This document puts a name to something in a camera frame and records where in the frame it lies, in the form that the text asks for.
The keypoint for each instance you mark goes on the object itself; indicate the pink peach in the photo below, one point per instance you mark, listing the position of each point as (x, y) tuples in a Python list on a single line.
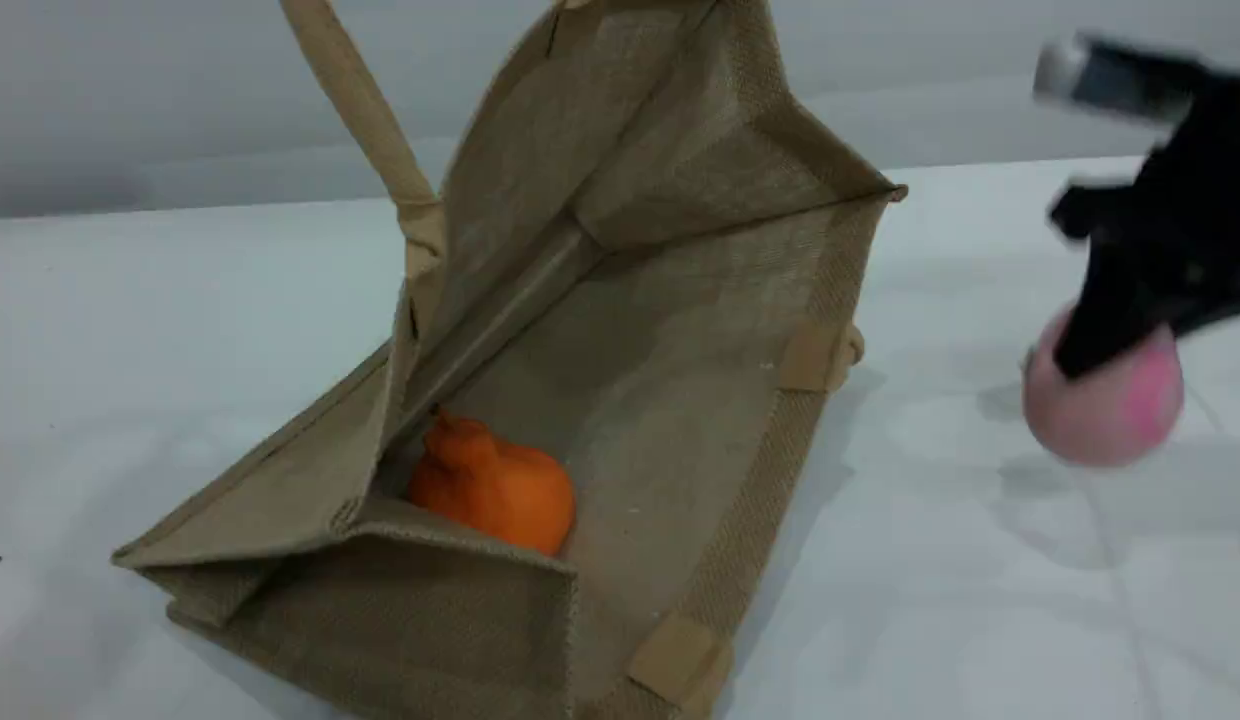
[(1100, 420)]

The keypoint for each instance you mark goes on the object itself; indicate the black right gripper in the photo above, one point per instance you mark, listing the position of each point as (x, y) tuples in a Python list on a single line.
[(1195, 190)]

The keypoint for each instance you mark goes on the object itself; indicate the orange fruit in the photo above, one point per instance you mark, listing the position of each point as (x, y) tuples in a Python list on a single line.
[(500, 490)]

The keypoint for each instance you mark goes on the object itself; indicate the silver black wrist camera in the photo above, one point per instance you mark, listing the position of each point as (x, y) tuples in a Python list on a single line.
[(1110, 78)]

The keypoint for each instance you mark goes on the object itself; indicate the brown burlap tote bag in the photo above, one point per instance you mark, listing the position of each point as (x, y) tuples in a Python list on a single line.
[(660, 330)]

